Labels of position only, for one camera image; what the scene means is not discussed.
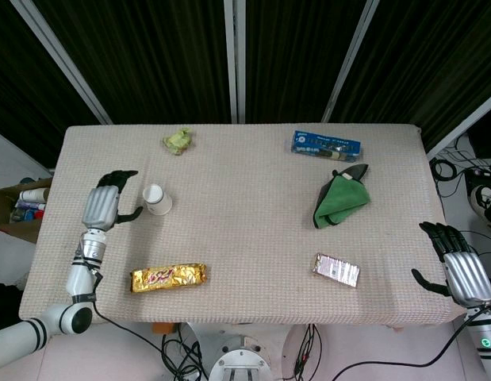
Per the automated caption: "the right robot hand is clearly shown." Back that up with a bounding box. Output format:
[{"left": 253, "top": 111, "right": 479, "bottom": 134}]
[{"left": 411, "top": 221, "right": 491, "bottom": 309}]

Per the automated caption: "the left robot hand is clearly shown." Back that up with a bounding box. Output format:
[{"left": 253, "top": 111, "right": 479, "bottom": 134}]
[{"left": 81, "top": 169, "right": 144, "bottom": 233}]

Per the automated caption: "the white paper cup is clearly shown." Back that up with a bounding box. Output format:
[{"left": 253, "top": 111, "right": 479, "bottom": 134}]
[{"left": 142, "top": 183, "right": 174, "bottom": 217}]

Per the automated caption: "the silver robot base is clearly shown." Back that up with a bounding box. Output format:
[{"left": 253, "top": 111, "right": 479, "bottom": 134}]
[{"left": 208, "top": 321, "right": 270, "bottom": 381}]

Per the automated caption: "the white bottle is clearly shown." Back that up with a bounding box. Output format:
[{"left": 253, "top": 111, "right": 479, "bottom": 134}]
[{"left": 17, "top": 187, "right": 51, "bottom": 202}]

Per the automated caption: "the white and black device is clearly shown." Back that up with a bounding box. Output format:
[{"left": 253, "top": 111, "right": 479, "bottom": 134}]
[{"left": 466, "top": 167, "right": 491, "bottom": 232}]

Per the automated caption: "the brown cardboard box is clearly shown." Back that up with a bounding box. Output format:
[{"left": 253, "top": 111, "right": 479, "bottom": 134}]
[{"left": 0, "top": 177, "right": 54, "bottom": 244}]

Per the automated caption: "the gold cracker package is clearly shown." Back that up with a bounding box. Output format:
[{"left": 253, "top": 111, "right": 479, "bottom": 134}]
[{"left": 129, "top": 262, "right": 209, "bottom": 294}]

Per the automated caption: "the crumpled green wrapper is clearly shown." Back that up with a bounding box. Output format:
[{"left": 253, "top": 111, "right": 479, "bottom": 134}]
[{"left": 162, "top": 126, "right": 194, "bottom": 157}]

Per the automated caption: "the orange block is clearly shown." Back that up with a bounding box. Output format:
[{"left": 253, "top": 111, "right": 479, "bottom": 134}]
[{"left": 151, "top": 322, "right": 179, "bottom": 337}]

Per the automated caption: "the green microfibre cloth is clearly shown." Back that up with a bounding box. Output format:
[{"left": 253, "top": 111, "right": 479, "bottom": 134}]
[{"left": 312, "top": 163, "right": 372, "bottom": 230}]

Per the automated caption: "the beige woven tablecloth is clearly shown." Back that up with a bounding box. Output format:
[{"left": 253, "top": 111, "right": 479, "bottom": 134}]
[{"left": 18, "top": 124, "right": 466, "bottom": 327}]

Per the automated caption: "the black curtain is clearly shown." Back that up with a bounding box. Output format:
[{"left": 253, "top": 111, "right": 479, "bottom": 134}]
[{"left": 0, "top": 0, "right": 491, "bottom": 167}]

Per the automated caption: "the blue cookie box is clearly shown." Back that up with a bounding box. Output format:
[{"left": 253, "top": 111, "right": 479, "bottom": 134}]
[{"left": 290, "top": 129, "right": 364, "bottom": 164}]

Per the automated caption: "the black cable tangle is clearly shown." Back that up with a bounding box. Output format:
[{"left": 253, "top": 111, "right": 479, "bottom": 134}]
[{"left": 428, "top": 145, "right": 491, "bottom": 199}]

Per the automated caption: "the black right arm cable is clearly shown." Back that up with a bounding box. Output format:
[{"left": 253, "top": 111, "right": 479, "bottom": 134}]
[{"left": 294, "top": 305, "right": 486, "bottom": 377}]

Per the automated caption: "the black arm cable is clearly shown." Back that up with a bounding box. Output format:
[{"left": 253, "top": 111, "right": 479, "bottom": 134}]
[
  {"left": 72, "top": 237, "right": 209, "bottom": 381},
  {"left": 294, "top": 305, "right": 486, "bottom": 377}
]

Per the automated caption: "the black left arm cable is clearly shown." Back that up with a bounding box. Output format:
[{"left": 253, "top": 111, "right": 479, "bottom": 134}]
[{"left": 72, "top": 237, "right": 209, "bottom": 381}]

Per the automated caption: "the grey aluminium frame post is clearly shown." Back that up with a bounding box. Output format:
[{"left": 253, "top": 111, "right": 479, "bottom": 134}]
[
  {"left": 10, "top": 0, "right": 113, "bottom": 126},
  {"left": 223, "top": 0, "right": 247, "bottom": 125},
  {"left": 320, "top": 0, "right": 382, "bottom": 125},
  {"left": 425, "top": 89, "right": 491, "bottom": 156}
]

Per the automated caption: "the black floor cable bundle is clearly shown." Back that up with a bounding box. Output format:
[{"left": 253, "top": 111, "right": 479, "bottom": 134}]
[{"left": 160, "top": 332, "right": 209, "bottom": 381}]

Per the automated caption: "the red and black cable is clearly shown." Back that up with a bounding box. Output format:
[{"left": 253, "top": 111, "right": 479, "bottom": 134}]
[{"left": 293, "top": 324, "right": 322, "bottom": 376}]

